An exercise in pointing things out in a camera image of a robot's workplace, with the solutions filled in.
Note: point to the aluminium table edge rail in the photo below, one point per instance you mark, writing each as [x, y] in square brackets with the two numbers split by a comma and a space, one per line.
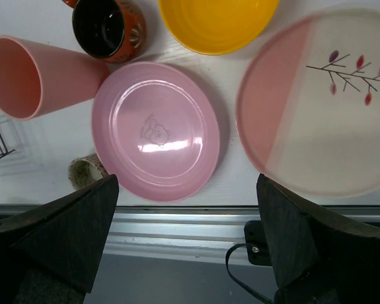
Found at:
[196, 234]

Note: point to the small speckled ceramic cup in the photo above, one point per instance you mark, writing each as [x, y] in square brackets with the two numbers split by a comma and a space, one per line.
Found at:
[85, 171]

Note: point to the red and black mug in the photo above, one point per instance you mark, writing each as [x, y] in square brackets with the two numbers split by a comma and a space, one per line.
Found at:
[111, 31]

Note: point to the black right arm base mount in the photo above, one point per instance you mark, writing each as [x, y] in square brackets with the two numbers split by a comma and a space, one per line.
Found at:
[256, 244]

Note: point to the pink and cream ceramic plate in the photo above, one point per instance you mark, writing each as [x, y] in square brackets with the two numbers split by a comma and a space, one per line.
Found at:
[308, 107]

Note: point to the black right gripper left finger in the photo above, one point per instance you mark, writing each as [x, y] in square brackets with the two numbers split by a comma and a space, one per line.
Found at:
[64, 238]

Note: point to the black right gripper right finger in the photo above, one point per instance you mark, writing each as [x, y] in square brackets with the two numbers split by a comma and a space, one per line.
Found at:
[302, 235]

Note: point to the pink plastic plate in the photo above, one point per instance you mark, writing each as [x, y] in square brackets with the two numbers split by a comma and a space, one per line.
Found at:
[160, 129]

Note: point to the yellow bowl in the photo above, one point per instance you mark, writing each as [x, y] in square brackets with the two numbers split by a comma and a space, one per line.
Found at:
[216, 27]

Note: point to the pink plastic cup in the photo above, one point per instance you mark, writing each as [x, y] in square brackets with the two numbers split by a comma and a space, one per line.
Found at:
[37, 79]

